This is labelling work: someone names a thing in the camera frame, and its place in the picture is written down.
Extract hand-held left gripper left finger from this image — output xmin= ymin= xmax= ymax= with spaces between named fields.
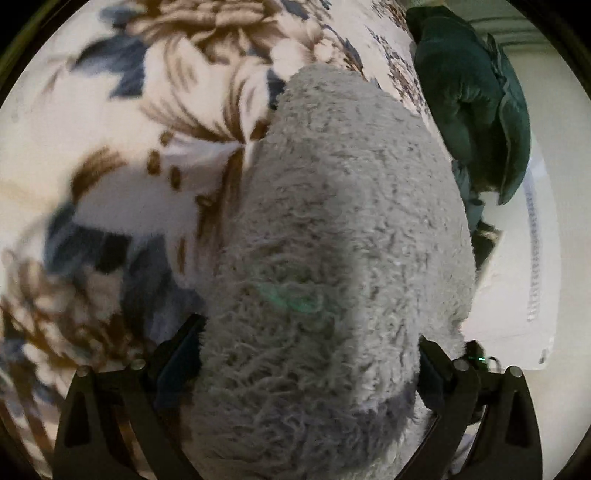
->
xmin=53 ymin=314 xmax=207 ymax=480

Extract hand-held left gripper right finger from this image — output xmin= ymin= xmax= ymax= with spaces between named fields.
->
xmin=418 ymin=335 xmax=543 ymax=480

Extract grey fleece pants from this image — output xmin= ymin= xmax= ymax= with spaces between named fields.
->
xmin=191 ymin=62 xmax=478 ymax=480

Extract white bed headboard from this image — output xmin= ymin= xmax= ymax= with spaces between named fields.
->
xmin=462 ymin=129 xmax=563 ymax=371

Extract teal cloth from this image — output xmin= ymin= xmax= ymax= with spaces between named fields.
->
xmin=450 ymin=159 xmax=486 ymax=234

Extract floral bed blanket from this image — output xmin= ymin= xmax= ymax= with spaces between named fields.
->
xmin=0 ymin=0 xmax=437 ymax=480

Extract dark green fleece pillow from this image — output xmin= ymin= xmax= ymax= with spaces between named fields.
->
xmin=480 ymin=32 xmax=533 ymax=207

